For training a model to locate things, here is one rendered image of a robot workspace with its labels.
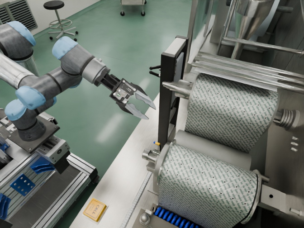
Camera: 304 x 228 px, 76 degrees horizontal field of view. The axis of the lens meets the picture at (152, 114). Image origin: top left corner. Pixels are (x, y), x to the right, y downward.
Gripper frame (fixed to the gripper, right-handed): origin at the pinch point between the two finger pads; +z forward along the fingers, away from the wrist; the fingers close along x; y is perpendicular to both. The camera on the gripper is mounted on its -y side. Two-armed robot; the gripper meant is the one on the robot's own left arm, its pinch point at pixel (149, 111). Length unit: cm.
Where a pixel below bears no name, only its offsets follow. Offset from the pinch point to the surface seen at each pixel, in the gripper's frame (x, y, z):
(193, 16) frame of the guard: 64, -54, -5
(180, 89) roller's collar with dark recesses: 12.9, 1.0, 4.0
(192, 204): -14.6, 14.0, 25.2
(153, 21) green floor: 166, -379, -55
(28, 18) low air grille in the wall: 4, -333, -232
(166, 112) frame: 4.3, -17.2, 9.0
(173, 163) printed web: -7.4, 16.5, 11.4
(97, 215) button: -47.0, -10.2, 10.1
